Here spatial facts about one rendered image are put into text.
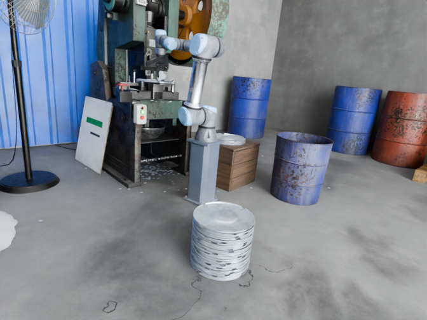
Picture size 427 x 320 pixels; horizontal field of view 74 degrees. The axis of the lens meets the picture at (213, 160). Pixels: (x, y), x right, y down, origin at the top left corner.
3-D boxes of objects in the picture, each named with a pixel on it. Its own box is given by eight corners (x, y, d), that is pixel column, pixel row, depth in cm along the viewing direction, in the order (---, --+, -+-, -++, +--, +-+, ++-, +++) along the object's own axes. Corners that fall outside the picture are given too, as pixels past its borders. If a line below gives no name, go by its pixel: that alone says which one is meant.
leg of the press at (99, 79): (142, 185, 220) (144, 64, 193) (128, 188, 212) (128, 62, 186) (95, 155, 282) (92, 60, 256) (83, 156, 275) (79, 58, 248)
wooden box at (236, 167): (254, 181, 251) (260, 143, 241) (229, 192, 222) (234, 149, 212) (220, 169, 275) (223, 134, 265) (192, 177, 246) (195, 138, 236)
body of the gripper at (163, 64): (167, 72, 204) (167, 55, 197) (155, 72, 203) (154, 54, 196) (168, 69, 210) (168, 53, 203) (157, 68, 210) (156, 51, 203)
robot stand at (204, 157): (218, 200, 207) (224, 140, 194) (202, 207, 192) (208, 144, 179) (199, 192, 217) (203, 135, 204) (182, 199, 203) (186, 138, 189)
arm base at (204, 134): (221, 140, 193) (222, 126, 190) (207, 143, 181) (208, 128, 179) (204, 136, 202) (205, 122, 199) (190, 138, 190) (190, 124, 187)
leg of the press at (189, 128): (195, 174, 256) (203, 70, 229) (185, 176, 248) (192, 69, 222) (143, 149, 318) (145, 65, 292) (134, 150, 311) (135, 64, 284)
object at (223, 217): (267, 220, 133) (267, 218, 133) (225, 241, 113) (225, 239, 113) (223, 198, 152) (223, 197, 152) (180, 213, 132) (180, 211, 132)
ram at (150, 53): (163, 68, 226) (165, 27, 217) (147, 66, 216) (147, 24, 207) (152, 66, 238) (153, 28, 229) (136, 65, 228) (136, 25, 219)
